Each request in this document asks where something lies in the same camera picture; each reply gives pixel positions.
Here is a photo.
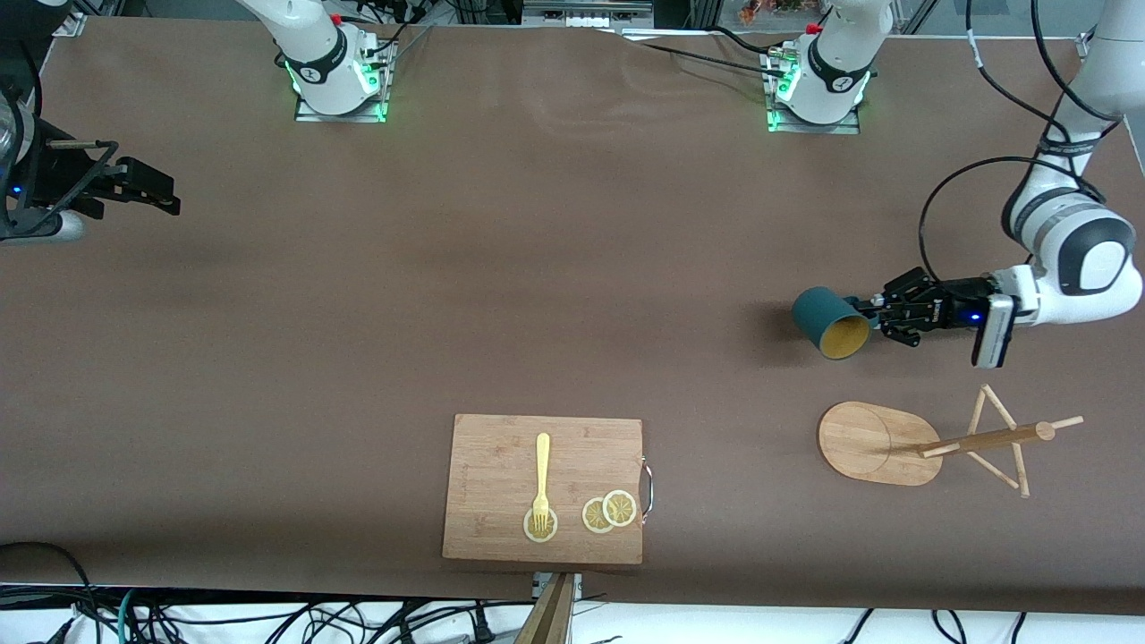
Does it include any thick black looped cable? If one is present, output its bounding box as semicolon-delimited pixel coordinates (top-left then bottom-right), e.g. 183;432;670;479
0;540;101;644

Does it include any wooden post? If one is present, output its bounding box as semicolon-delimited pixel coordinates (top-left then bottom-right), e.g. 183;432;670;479
514;573;575;644

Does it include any short black table cable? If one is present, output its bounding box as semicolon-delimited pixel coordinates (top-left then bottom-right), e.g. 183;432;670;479
708;25;790;55

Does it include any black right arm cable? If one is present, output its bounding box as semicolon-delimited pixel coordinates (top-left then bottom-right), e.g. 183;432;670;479
4;40;119;235

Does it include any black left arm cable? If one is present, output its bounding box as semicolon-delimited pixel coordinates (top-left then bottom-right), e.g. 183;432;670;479
919;0;1121;287

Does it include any bamboo cutting board metal handle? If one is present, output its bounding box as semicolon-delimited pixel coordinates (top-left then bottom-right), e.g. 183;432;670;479
442;413;655;565

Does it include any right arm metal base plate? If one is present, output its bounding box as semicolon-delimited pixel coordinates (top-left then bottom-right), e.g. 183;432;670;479
294;34;389;123

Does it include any teal cable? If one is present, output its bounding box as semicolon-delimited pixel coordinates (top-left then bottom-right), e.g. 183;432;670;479
115;588;146;644

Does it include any yellow plastic fork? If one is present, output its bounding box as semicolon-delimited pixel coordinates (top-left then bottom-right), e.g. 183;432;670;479
533;433;551;530

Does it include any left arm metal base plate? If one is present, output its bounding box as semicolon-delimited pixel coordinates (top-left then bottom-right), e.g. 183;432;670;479
767;47;861;135

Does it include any brown table cover sheet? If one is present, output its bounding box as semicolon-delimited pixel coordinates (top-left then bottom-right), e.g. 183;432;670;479
0;16;1145;618

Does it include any wooden mug rack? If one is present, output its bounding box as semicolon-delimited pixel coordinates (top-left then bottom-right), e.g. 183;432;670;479
818;384;1085;499

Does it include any teal mug yellow inside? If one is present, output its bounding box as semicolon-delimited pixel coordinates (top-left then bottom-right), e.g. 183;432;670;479
791;286;874;360

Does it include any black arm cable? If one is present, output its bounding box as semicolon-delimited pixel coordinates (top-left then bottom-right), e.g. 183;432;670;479
919;0;1121;287
4;40;119;235

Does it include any grey power strip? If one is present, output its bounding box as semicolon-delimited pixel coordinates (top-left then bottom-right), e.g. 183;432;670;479
522;0;655;29

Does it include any long black table cable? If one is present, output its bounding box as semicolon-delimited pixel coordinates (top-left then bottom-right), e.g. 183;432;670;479
615;30;788;77

